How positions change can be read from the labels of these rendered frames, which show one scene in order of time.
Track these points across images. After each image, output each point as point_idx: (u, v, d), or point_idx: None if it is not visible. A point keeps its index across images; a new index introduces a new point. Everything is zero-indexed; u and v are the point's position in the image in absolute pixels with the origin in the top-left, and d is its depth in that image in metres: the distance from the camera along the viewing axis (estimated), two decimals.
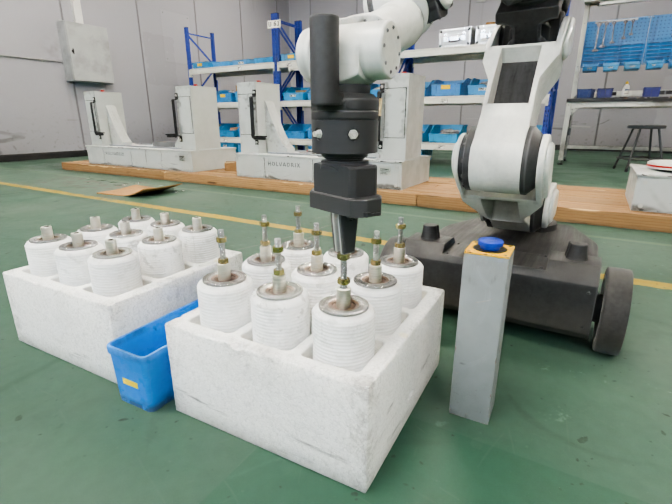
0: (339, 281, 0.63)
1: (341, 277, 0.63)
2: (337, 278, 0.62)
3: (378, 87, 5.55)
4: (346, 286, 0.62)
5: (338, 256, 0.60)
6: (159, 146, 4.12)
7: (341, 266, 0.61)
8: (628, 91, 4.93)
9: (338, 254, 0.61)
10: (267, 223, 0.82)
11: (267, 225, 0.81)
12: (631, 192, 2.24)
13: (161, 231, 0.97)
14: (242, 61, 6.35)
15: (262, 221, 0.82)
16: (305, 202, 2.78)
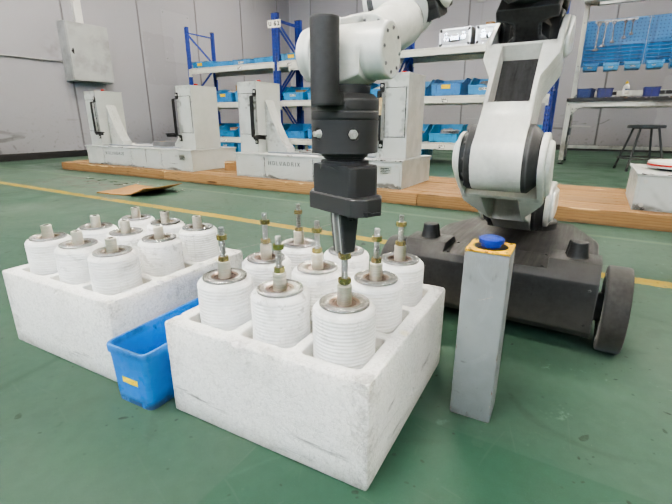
0: (341, 284, 0.61)
1: (339, 280, 0.62)
2: (345, 280, 0.61)
3: (378, 87, 5.55)
4: (345, 284, 0.63)
5: (348, 256, 0.60)
6: (159, 145, 4.12)
7: (347, 265, 0.61)
8: (628, 91, 4.93)
9: (342, 256, 0.60)
10: (268, 221, 0.82)
11: (267, 223, 0.81)
12: (631, 191, 2.24)
13: (161, 229, 0.97)
14: (242, 61, 6.34)
15: (263, 219, 0.82)
16: (305, 201, 2.77)
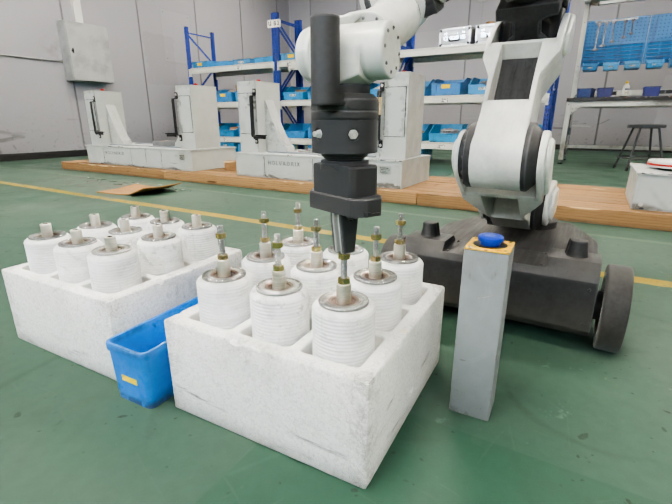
0: (349, 283, 0.62)
1: (348, 280, 0.61)
2: (349, 277, 0.62)
3: (378, 87, 5.55)
4: None
5: (347, 253, 0.62)
6: (159, 145, 4.12)
7: (345, 264, 0.62)
8: (628, 90, 4.93)
9: (350, 255, 0.61)
10: (267, 219, 0.82)
11: (267, 222, 0.81)
12: (631, 191, 2.24)
13: (160, 228, 0.97)
14: (242, 60, 6.34)
15: None
16: (305, 201, 2.77)
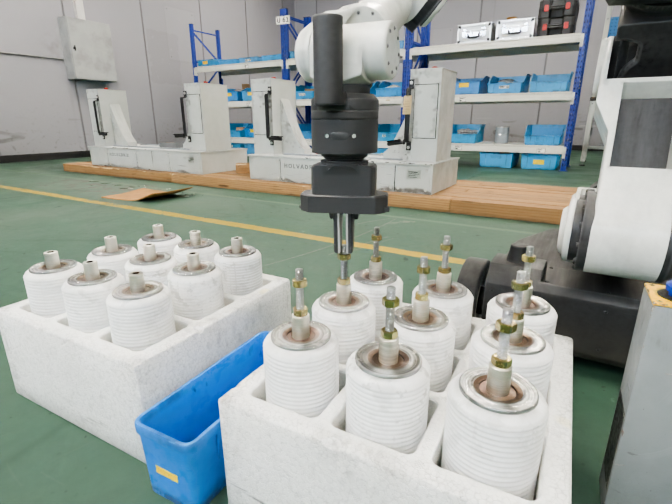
0: (510, 364, 0.41)
1: (510, 361, 0.41)
2: (508, 355, 0.42)
3: (391, 86, 5.34)
4: None
5: None
6: (166, 146, 3.91)
7: (504, 337, 0.41)
8: None
9: (515, 324, 0.40)
10: (345, 258, 0.60)
11: (338, 258, 0.61)
12: None
13: (197, 258, 0.76)
14: (249, 59, 6.14)
15: (350, 254, 0.61)
16: None
